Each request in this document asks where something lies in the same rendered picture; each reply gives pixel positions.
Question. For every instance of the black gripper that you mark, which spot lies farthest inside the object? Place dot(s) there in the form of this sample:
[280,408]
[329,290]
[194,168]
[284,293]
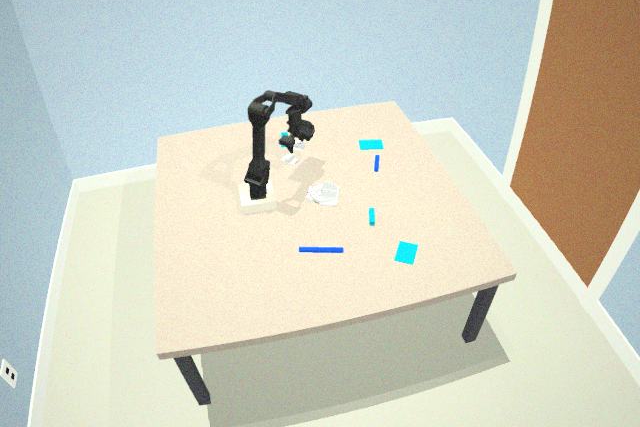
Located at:
[289,141]

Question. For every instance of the cyan square tile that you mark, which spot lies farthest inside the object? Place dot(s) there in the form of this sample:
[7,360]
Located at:
[406,252]

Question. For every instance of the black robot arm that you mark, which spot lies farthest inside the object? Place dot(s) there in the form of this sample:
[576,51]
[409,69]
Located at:
[257,175]

